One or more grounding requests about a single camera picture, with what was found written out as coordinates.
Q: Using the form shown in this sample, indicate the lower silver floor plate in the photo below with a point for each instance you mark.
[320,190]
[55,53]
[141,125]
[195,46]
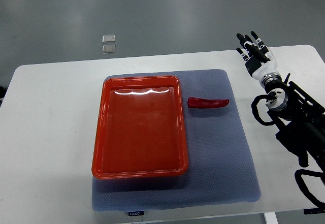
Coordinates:
[108,49]

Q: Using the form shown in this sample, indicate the black table control panel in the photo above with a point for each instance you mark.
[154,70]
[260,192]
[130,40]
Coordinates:
[313,211]

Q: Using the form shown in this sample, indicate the upper silver floor plate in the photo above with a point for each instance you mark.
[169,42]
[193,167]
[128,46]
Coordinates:
[108,38]

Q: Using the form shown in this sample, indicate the white table leg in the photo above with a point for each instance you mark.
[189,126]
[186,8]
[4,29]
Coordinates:
[270,218]

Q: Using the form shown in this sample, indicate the red pepper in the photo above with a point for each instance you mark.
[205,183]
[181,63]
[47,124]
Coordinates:
[200,103]

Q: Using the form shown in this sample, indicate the black label tag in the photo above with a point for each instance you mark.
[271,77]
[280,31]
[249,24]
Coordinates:
[136,213]

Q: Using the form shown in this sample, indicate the silver floor plate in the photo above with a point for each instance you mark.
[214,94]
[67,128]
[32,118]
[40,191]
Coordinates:
[108,49]
[108,38]

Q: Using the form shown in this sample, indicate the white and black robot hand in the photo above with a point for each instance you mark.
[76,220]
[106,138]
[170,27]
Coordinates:
[260,62]

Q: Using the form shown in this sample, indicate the red plastic tray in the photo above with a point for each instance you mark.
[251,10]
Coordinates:
[140,130]

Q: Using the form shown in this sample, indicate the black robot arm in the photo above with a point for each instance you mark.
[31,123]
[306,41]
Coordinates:
[300,120]

